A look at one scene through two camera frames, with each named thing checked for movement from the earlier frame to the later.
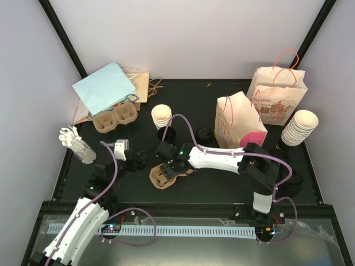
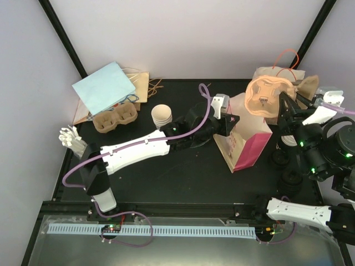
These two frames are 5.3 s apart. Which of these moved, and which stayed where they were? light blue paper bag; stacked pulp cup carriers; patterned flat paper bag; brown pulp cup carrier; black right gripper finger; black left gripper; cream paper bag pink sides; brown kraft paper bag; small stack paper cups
Moved: black left gripper; black right gripper finger; brown pulp cup carrier
Stayed: small stack paper cups; brown kraft paper bag; stacked pulp cup carriers; light blue paper bag; cream paper bag pink sides; patterned flat paper bag
